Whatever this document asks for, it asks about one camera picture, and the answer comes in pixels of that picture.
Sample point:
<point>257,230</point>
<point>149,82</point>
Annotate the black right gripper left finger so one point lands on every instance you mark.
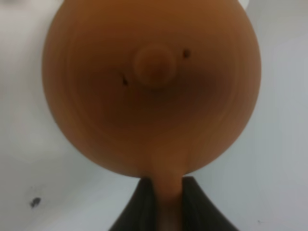
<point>140,212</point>

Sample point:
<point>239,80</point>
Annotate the brown clay teapot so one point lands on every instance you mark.
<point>152,89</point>

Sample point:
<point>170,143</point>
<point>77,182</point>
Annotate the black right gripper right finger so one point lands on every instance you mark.
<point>197,212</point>

